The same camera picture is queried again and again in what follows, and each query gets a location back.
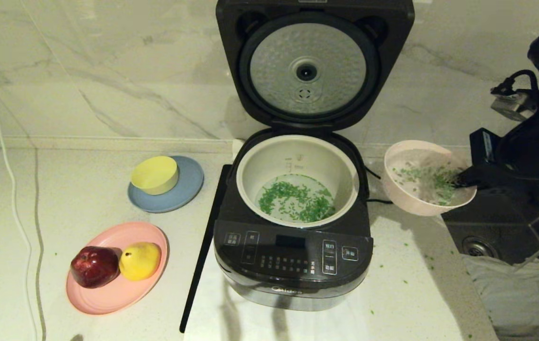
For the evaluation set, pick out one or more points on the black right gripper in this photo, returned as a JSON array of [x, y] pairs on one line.
[[484, 151]]

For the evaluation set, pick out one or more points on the pink bowl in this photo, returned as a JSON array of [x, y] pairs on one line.
[[406, 201]]

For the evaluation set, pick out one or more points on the black rice cooker lid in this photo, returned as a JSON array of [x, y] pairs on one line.
[[307, 28]]

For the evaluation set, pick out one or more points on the white inner pot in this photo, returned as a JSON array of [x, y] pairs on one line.
[[297, 158]]

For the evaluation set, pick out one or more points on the black rice cooker body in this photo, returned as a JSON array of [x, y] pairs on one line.
[[293, 279]]

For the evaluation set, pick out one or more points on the yellow bowl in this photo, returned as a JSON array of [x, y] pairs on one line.
[[155, 175]]

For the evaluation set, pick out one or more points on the dark steel sink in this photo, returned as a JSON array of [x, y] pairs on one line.
[[496, 232]]

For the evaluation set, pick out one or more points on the grey rag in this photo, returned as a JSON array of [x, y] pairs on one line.
[[520, 298]]

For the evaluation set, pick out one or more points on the blue plate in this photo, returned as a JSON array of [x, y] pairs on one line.
[[186, 192]]

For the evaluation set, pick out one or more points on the yellow pear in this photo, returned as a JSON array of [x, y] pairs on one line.
[[140, 262]]

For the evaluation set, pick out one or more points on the pink plate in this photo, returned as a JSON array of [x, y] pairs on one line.
[[118, 298]]

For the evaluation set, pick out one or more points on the red apple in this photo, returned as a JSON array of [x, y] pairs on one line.
[[95, 266]]

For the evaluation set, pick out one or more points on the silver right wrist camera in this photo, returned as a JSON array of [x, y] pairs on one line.
[[513, 105]]

